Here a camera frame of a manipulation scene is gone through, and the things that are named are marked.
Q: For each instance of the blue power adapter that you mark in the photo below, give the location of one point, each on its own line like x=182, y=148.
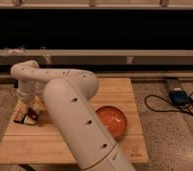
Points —
x=179, y=97

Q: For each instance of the orange bowl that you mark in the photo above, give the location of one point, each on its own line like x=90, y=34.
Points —
x=114, y=120

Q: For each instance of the dark red pepper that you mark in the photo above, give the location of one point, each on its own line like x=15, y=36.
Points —
x=31, y=116

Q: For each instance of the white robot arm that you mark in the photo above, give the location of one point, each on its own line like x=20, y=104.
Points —
x=66, y=94

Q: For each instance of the translucent plastic cup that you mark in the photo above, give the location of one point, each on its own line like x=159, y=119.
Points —
x=39, y=90

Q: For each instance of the orange black snack packet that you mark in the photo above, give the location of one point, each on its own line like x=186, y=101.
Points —
x=18, y=115

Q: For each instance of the wooden table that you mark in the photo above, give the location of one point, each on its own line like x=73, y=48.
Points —
x=42, y=143

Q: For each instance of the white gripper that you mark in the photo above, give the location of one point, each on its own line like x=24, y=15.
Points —
x=26, y=93

